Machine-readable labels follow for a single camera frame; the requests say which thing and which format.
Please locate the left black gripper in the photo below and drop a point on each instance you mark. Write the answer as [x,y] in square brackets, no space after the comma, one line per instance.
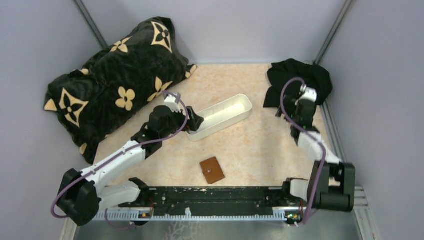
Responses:
[194,121]

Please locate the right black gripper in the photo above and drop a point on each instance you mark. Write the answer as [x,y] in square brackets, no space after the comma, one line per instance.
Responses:
[289,103]

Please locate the white oblong plastic tray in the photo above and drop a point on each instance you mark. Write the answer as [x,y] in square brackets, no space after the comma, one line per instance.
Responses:
[221,116]

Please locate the black cloth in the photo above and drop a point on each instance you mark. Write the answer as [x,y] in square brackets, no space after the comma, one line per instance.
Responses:
[314,76]

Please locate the brown leather card holder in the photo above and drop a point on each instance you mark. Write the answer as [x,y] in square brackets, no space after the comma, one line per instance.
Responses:
[211,170]

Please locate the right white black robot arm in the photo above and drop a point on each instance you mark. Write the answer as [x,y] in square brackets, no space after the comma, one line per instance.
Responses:
[301,122]

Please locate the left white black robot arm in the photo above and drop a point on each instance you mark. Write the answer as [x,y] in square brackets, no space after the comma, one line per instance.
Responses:
[83,194]

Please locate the black floral plush pillow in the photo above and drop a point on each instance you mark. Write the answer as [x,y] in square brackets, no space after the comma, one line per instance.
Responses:
[113,85]

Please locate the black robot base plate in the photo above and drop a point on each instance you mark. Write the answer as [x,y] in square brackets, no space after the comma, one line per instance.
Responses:
[239,201]

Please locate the white slotted cable duct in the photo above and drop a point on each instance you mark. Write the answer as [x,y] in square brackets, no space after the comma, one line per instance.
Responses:
[137,216]

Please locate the aluminium frame rail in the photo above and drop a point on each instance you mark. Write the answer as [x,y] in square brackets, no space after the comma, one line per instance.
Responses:
[332,181]

